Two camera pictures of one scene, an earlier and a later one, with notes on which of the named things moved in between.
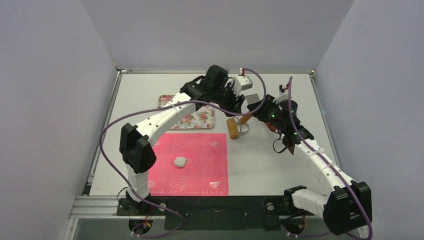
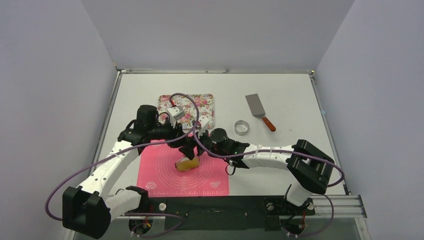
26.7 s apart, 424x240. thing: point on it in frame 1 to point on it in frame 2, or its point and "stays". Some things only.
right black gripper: (260, 108) to (204, 139)
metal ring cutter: (242, 128) stays
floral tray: (202, 117) stays
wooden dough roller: (234, 132) to (186, 164)
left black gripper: (234, 106) to (176, 132)
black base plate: (216, 213) stays
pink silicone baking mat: (189, 164) stays
